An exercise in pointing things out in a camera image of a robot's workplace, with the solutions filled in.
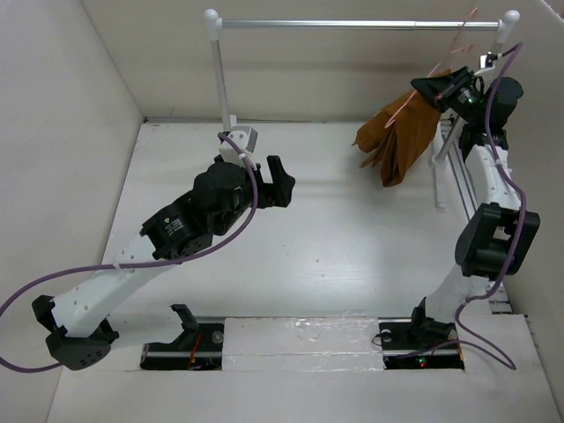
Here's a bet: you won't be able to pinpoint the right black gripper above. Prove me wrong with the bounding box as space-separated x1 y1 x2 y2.
412 64 484 124

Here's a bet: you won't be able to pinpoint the pink wire hanger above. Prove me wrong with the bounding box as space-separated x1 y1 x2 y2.
382 6 480 129

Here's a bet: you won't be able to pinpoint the brown trousers with striped trim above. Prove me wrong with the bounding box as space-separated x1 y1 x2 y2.
353 90 442 188

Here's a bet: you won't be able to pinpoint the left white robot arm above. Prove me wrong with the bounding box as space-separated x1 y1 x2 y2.
32 156 295 371

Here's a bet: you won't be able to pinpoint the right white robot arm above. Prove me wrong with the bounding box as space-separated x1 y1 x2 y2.
406 67 540 349

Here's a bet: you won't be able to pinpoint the white and silver clothes rack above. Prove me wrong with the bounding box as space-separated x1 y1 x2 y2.
203 9 522 215

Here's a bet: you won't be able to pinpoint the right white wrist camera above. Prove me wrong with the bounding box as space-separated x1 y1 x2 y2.
473 52 503 77

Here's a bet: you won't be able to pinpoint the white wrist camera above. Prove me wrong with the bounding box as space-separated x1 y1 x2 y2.
219 126 257 169
473 52 503 77

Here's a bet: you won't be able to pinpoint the aluminium rail right side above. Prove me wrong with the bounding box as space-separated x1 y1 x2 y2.
426 114 521 322

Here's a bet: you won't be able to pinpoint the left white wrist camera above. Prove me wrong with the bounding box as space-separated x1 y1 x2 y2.
219 126 257 169

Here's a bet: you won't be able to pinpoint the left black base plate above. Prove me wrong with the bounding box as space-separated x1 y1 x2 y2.
140 304 225 371

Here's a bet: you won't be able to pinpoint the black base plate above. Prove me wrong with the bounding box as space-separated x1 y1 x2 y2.
140 304 225 371
372 317 464 370

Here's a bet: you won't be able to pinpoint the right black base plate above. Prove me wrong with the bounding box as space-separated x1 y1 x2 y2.
372 317 464 370

